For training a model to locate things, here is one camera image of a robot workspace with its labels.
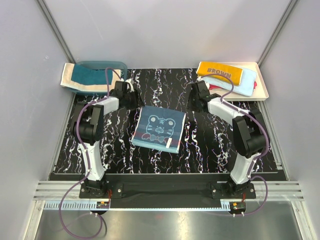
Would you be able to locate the pink folded towel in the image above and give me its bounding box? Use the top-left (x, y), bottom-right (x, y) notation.
top-left (209, 81), bottom-right (257, 91)

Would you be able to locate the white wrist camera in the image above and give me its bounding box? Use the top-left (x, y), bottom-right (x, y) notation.
top-left (197, 77), bottom-right (210, 88)
top-left (125, 78), bottom-right (135, 92)

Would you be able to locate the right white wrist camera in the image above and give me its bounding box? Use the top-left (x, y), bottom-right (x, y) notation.
top-left (197, 77), bottom-right (210, 88)

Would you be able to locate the teal plastic basket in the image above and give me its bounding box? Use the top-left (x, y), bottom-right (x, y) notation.
top-left (72, 61), bottom-right (128, 95)

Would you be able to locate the light blue folded towel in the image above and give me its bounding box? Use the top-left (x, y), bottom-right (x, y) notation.
top-left (198, 68), bottom-right (257, 97)

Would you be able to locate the yellow bear towel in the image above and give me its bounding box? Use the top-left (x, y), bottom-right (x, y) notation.
top-left (196, 61), bottom-right (243, 86)

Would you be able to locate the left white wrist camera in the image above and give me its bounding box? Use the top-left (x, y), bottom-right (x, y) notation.
top-left (125, 78), bottom-right (135, 92)

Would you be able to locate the white barcode care label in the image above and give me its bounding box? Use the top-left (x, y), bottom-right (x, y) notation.
top-left (165, 137), bottom-right (172, 149)

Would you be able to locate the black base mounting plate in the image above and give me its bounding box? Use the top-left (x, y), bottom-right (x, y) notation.
top-left (79, 173), bottom-right (256, 210)

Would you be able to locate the blue beige patterned towel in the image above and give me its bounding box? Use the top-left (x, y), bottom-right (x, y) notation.
top-left (131, 106), bottom-right (186, 154)

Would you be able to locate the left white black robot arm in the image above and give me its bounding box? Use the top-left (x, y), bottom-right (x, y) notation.
top-left (71, 79), bottom-right (145, 198)

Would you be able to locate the slotted aluminium cable rail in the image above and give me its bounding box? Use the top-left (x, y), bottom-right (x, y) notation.
top-left (44, 200), bottom-right (111, 211)

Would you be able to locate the teal beige bordered towel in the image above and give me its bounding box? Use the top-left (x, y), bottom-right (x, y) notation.
top-left (60, 63), bottom-right (122, 94)

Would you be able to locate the white plastic tray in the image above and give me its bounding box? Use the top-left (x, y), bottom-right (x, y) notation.
top-left (209, 62), bottom-right (269, 101)

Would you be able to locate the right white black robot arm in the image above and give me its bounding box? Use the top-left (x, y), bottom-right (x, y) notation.
top-left (187, 80), bottom-right (270, 199)

